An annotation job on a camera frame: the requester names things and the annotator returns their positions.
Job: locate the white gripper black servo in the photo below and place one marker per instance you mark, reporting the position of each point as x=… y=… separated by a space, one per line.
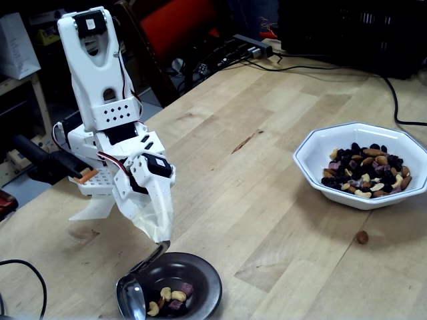
x=159 y=165

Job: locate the bent metal spoon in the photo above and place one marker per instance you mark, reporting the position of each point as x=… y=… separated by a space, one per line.
x=133 y=296

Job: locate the scooped trail mix portion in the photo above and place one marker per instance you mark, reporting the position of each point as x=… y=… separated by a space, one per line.
x=173 y=296

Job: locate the brown nut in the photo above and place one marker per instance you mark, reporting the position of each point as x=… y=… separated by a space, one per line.
x=362 y=237

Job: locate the white octagonal bowl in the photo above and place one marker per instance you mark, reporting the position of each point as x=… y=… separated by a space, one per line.
x=367 y=133

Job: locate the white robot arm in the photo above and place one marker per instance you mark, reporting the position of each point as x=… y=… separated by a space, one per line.
x=93 y=73

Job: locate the dark brown plate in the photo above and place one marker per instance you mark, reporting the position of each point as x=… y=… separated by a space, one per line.
x=207 y=283

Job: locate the beige tape wrap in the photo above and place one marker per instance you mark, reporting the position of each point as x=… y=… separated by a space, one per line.
x=160 y=220

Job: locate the beige tape strip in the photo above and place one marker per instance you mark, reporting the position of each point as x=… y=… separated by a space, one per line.
x=96 y=208

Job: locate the black clamp orange tip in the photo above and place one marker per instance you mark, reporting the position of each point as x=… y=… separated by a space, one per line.
x=56 y=163

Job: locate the red plastic object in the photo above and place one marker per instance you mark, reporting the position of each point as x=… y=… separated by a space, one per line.
x=6 y=201

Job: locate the black controller board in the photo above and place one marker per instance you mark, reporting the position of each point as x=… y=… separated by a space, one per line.
x=202 y=67

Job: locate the red chair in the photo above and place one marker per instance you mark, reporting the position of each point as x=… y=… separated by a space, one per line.
x=173 y=26

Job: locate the light wooden shelf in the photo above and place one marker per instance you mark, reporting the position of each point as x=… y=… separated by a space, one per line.
x=13 y=83

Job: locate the yellow tool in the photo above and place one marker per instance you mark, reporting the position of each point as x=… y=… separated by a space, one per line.
x=46 y=36

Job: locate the black usb hub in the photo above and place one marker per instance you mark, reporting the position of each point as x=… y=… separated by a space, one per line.
x=253 y=41

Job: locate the trail mix heap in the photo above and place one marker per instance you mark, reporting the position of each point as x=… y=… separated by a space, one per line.
x=367 y=173

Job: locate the black plastic crate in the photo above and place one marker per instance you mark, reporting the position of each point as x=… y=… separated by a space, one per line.
x=333 y=33

